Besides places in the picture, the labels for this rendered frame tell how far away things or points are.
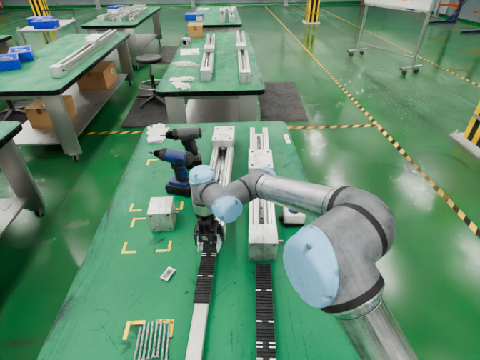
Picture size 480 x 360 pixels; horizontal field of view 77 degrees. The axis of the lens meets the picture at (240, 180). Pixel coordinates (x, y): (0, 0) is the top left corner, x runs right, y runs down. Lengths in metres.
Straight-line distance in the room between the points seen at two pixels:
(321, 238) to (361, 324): 0.15
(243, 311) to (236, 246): 0.26
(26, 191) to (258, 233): 2.03
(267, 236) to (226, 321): 0.30
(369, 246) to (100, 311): 0.83
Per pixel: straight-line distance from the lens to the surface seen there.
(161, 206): 1.21
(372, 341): 0.56
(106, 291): 1.13
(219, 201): 0.80
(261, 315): 0.96
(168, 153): 1.31
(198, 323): 0.96
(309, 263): 0.48
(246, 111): 2.76
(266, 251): 1.07
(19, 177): 2.67
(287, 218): 1.20
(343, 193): 0.62
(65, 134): 3.33
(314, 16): 11.04
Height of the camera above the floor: 1.64
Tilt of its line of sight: 36 degrees down
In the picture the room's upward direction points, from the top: 1 degrees counter-clockwise
